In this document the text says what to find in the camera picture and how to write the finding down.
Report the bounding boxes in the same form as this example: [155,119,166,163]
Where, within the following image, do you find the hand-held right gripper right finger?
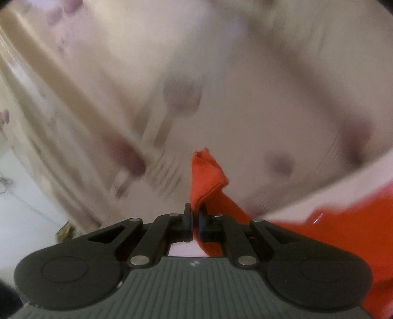
[198,205,305,267]

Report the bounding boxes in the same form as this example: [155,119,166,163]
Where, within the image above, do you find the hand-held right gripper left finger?
[87,203,195,267]

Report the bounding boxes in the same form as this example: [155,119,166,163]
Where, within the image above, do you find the orange-red small garment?
[190,148,393,319]

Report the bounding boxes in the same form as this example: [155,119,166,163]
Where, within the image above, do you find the small yellowish object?
[55,221,77,243]

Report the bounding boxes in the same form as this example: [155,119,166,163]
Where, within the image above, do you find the beige leaf-print curtain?
[0,0,393,227]

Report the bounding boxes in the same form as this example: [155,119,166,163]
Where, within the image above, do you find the pink checked bedsheet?
[167,152,393,258]

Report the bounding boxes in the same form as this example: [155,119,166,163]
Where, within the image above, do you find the thin wall cable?
[0,172,66,229]

